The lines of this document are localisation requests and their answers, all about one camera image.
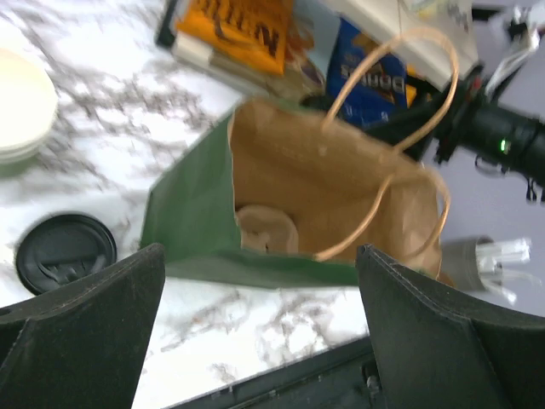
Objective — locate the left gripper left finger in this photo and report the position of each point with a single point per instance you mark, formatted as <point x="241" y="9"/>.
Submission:
<point x="84" y="344"/>

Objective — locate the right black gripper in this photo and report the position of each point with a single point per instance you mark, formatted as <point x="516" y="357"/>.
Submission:
<point x="507" y="140"/>

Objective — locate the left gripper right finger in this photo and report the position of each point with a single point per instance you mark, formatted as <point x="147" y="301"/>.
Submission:
<point x="437" y="347"/>

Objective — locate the black plastic lid stack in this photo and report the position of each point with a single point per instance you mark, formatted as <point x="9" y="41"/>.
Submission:
<point x="63" y="249"/>

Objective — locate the brown pulp cup carrier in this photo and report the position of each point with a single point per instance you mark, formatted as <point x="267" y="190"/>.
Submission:
<point x="266" y="229"/>

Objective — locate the brown paper bag green side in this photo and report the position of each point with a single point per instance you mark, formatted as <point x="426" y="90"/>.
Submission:
<point x="341" y="188"/>

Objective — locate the green paper cup stack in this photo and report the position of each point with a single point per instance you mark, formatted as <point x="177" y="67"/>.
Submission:
<point x="28" y="109"/>

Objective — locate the grey cup with straws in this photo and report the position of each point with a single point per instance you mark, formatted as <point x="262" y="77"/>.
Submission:
<point x="481" y="264"/>

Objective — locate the yellow snack bag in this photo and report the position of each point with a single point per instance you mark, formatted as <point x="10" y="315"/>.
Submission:
<point x="411" y="91"/>

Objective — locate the cream black tiered shelf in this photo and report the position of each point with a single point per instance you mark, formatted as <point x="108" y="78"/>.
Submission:
<point x="322" y="37"/>

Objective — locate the blue doritos chips bag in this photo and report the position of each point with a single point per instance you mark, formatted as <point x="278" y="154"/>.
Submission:
<point x="379" y="93"/>

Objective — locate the orange kettle chips bag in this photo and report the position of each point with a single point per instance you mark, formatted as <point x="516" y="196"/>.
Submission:
<point x="252" y="32"/>

